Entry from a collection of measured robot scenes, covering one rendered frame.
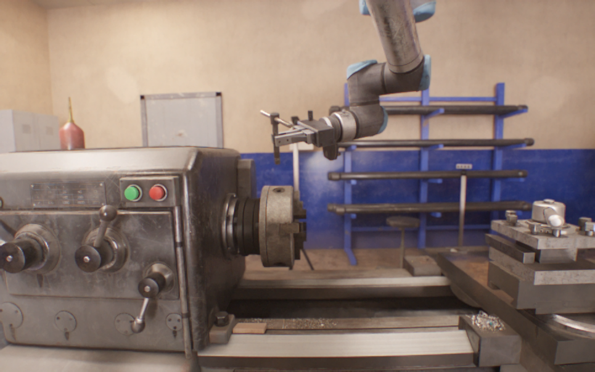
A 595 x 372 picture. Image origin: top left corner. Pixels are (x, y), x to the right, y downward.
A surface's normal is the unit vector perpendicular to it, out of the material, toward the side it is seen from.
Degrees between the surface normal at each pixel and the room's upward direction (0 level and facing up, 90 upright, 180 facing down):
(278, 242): 97
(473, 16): 90
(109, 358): 0
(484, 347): 90
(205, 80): 90
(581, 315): 0
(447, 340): 36
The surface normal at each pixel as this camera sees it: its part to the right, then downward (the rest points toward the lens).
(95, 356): -0.02, -0.99
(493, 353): -0.02, 0.11
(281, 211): -0.03, -0.44
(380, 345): -0.03, -0.74
